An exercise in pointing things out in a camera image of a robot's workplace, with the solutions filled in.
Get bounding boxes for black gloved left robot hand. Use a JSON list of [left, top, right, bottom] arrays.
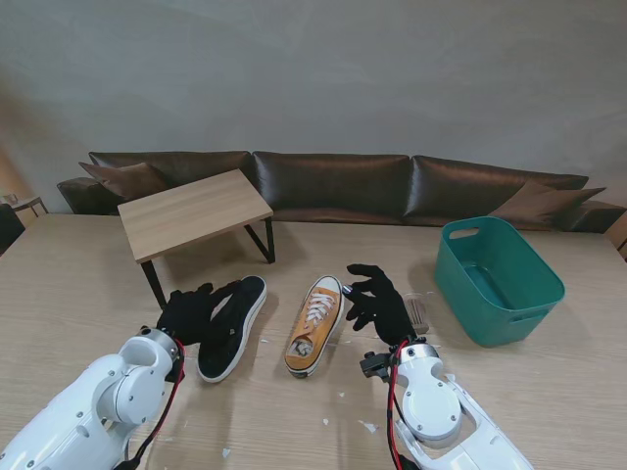
[[156, 279, 241, 347]]

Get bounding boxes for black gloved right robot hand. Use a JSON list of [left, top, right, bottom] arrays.
[[346, 263, 415, 345]]

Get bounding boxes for white handled brown bristle brush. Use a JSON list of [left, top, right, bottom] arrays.
[[404, 292, 430, 337]]

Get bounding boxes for yellow canvas sneaker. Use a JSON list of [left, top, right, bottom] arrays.
[[283, 274, 346, 379], [196, 275, 268, 384]]

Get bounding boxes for small wooden bench black legs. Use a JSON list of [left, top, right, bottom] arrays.
[[117, 168, 275, 310]]

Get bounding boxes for green plastic basin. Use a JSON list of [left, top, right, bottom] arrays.
[[433, 216, 566, 349]]

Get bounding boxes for brown leather sofa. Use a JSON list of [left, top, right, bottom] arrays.
[[56, 150, 627, 235]]

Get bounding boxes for brown sofa cushion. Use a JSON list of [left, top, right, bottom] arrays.
[[77, 161, 168, 201], [489, 179, 607, 231]]

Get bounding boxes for small wooden side table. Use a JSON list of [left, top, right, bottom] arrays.
[[0, 193, 50, 220]]

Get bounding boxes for dark chair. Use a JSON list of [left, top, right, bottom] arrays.
[[0, 203, 26, 259]]

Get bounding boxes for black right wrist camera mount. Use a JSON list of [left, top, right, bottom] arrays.
[[359, 351, 394, 382]]

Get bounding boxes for red black left arm cable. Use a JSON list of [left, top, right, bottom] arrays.
[[120, 341, 188, 469]]

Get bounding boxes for red black arm cable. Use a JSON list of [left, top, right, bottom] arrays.
[[384, 342, 409, 470], [120, 341, 188, 469]]

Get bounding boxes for red black right arm cable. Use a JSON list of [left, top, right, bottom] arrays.
[[384, 342, 409, 470]]

